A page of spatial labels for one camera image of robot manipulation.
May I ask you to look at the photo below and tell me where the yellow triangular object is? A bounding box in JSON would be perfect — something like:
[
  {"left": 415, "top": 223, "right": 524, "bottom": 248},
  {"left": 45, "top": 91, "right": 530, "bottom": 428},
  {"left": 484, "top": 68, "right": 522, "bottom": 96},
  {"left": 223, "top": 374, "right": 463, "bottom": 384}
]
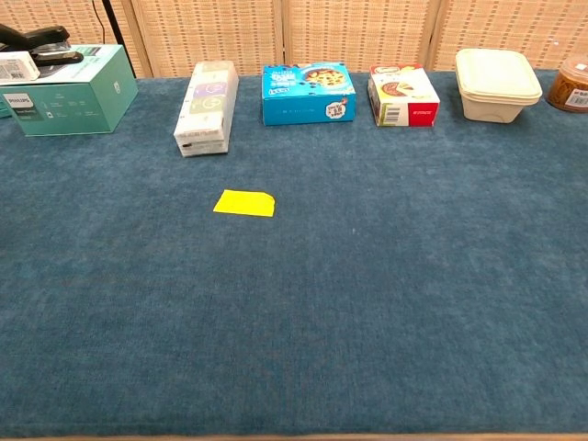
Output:
[{"left": 212, "top": 188, "right": 277, "bottom": 219}]

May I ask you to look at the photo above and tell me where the blue cookie box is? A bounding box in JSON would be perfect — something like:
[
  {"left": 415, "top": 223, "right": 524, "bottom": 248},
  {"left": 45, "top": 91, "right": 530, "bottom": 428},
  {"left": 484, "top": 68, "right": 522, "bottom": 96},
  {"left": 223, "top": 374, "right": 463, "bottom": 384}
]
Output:
[{"left": 261, "top": 62, "right": 357, "bottom": 128}]

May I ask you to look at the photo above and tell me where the red white dessert box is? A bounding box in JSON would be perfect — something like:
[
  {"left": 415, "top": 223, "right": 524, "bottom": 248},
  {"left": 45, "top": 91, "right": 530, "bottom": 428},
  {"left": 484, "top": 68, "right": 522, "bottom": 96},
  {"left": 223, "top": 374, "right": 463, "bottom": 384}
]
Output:
[{"left": 367, "top": 63, "right": 441, "bottom": 129}]

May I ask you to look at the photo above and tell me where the teal Philips product box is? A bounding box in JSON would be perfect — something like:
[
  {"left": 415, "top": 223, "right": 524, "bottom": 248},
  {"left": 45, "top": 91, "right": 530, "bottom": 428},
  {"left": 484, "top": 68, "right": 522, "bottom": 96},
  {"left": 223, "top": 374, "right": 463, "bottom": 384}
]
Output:
[{"left": 0, "top": 44, "right": 140, "bottom": 138}]

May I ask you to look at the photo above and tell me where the white plastic block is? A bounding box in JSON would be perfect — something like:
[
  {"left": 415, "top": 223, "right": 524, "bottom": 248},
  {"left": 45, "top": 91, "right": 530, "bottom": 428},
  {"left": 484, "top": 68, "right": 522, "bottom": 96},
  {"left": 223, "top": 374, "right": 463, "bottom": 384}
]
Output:
[{"left": 0, "top": 50, "right": 41, "bottom": 86}]

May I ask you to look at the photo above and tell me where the blue table cloth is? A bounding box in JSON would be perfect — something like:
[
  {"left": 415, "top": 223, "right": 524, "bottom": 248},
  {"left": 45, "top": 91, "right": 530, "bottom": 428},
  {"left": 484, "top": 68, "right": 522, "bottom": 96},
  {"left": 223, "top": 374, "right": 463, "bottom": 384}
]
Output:
[{"left": 0, "top": 68, "right": 588, "bottom": 438}]

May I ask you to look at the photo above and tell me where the long white tissue pack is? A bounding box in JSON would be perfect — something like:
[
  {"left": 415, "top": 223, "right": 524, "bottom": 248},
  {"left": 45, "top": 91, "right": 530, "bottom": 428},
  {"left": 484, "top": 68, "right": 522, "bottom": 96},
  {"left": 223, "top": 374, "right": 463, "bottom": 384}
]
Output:
[{"left": 173, "top": 60, "right": 241, "bottom": 159}]

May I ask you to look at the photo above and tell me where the bamboo folding screen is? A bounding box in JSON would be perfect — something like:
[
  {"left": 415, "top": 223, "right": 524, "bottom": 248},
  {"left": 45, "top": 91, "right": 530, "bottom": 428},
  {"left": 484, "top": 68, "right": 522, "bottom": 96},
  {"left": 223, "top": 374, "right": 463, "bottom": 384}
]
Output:
[{"left": 0, "top": 0, "right": 588, "bottom": 80}]

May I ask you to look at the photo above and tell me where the beige lidded food container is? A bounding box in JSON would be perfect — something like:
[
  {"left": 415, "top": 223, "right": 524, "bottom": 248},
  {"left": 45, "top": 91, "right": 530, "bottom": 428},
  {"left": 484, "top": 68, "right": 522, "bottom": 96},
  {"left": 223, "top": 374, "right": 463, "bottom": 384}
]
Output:
[{"left": 455, "top": 47, "right": 544, "bottom": 124}]

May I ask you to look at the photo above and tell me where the black tripod stand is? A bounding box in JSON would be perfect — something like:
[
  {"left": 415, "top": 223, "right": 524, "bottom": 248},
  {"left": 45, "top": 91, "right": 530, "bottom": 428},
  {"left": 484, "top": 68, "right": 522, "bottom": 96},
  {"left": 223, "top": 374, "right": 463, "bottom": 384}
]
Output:
[{"left": 100, "top": 0, "right": 139, "bottom": 79}]

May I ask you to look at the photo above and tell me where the black stapler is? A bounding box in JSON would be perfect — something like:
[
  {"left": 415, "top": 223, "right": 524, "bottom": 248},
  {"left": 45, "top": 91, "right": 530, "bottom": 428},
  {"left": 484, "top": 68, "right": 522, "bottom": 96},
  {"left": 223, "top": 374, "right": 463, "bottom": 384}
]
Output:
[{"left": 0, "top": 23, "right": 85, "bottom": 68}]

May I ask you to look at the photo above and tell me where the clear jar of rubber bands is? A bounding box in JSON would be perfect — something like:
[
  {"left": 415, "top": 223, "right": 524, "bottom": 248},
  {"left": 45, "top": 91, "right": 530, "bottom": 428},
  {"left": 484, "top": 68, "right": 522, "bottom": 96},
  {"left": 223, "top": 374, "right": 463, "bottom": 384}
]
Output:
[{"left": 545, "top": 53, "right": 588, "bottom": 114}]

